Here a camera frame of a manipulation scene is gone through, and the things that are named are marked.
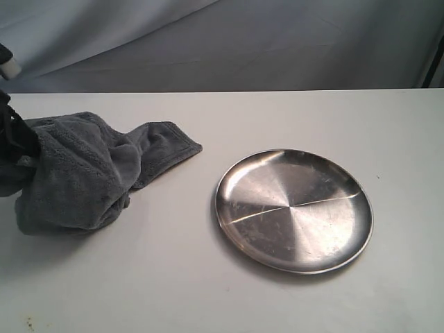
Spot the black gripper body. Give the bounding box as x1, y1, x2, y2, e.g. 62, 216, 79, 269
0, 44, 13, 66

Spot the grey fleece towel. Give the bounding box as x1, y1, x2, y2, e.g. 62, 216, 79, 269
1, 112, 202, 235

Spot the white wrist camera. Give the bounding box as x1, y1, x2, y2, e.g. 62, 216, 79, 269
0, 58, 22, 80

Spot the grey backdrop cloth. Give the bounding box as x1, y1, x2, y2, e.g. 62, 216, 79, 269
1, 1, 443, 93

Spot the round steel plate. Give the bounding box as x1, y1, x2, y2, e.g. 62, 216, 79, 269
214, 148, 374, 275

